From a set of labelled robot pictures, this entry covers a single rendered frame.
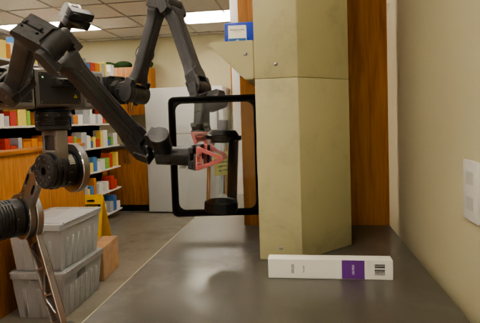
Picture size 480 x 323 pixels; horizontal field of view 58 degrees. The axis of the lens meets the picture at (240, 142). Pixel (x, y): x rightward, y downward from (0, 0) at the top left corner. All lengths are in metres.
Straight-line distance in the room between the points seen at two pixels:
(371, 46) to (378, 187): 0.47
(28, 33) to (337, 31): 0.80
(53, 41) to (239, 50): 0.47
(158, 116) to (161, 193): 1.10
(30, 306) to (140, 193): 3.51
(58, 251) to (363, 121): 2.32
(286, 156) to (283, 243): 0.23
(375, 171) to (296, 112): 0.49
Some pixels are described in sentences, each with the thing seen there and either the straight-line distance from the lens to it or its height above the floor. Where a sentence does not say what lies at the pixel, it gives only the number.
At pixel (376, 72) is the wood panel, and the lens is 1.52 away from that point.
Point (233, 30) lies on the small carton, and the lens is 1.25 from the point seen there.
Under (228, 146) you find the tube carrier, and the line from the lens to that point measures 1.24.
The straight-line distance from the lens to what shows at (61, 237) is 3.20.
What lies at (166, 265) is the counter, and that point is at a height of 0.94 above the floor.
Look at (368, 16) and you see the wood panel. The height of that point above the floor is 1.63.
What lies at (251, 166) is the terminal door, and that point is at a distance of 1.44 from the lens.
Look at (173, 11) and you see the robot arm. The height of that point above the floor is 1.72.
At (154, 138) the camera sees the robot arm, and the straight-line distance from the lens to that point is 1.24.
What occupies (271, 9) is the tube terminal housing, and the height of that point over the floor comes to 1.58.
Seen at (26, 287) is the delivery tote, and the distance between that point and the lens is 3.42.
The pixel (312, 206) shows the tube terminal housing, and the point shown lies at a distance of 1.17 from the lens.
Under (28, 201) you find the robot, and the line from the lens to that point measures 2.25.
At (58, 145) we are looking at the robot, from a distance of 1.82.
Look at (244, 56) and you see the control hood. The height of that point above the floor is 1.47.
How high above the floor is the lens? 1.31
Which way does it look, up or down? 3 degrees down
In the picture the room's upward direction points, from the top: 2 degrees counter-clockwise
